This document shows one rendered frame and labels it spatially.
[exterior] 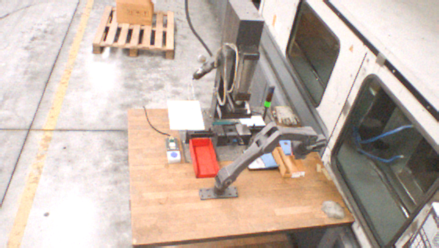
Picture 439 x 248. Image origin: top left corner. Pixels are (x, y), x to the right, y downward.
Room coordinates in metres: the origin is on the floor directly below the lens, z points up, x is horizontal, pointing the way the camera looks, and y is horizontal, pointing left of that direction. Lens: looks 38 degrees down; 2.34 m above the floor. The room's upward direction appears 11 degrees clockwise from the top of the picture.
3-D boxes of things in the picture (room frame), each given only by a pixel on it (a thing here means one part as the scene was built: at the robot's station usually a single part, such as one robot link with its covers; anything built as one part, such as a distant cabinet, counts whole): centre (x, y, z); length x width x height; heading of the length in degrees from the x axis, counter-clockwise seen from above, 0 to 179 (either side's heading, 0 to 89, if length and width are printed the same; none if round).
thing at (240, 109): (1.74, -0.04, 1.22); 0.26 x 0.18 x 0.30; 19
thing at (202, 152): (1.46, 0.06, 0.93); 0.25 x 0.12 x 0.06; 19
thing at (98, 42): (4.59, 1.37, 0.07); 1.20 x 1.00 x 0.14; 12
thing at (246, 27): (1.81, -0.03, 1.44); 0.17 x 0.13 x 0.42; 19
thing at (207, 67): (1.91, 0.13, 1.25); 0.19 x 0.07 x 0.19; 109
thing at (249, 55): (1.68, -0.07, 1.37); 0.11 x 0.09 x 0.30; 109
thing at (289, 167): (1.59, -0.41, 0.93); 0.25 x 0.13 x 0.08; 19
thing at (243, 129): (1.68, -0.07, 0.98); 0.20 x 0.10 x 0.01; 109
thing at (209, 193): (1.25, -0.05, 0.94); 0.20 x 0.07 x 0.08; 109
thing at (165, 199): (1.52, -0.09, 0.45); 1.12 x 0.99 x 0.90; 109
